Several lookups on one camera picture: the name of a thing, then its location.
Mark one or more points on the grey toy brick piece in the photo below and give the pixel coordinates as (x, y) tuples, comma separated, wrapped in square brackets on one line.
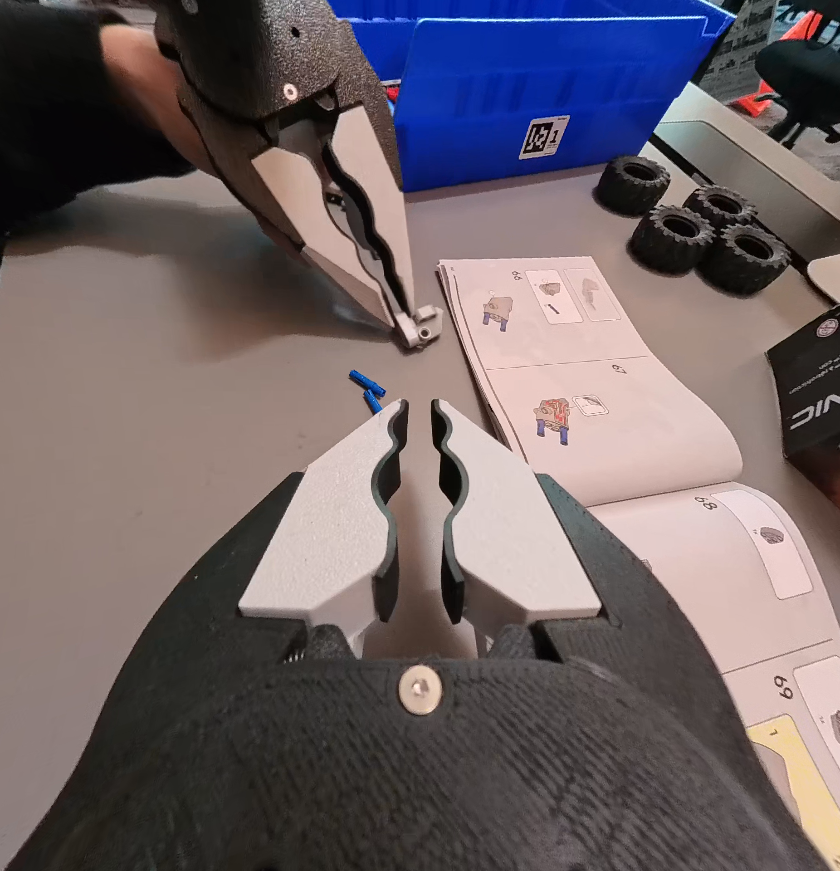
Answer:
[(420, 330)]

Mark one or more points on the black toy set box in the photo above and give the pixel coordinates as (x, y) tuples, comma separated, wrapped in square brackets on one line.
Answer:
[(818, 422)]

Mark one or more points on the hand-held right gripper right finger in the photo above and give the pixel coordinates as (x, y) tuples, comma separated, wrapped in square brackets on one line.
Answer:
[(522, 537)]

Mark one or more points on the person's left hand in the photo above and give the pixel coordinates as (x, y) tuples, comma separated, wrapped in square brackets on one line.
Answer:
[(158, 102)]

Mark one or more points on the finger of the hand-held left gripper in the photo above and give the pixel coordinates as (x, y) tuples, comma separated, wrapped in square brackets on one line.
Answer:
[(379, 177), (304, 211)]

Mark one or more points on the black office chair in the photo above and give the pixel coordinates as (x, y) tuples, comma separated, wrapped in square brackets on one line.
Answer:
[(811, 75)]

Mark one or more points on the white instruction booklet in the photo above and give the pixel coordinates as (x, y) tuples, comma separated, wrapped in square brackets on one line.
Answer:
[(563, 381)]

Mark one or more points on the blue toy pin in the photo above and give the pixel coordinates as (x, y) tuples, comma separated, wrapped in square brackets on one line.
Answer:
[(365, 382), (373, 401)]

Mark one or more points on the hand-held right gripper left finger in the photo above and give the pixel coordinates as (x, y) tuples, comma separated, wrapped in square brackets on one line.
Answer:
[(318, 537)]

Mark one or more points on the blue storage bin square tag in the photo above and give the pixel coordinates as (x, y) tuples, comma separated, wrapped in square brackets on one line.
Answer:
[(495, 102)]

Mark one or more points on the grey desk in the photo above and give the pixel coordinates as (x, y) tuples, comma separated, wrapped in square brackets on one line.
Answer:
[(154, 408)]

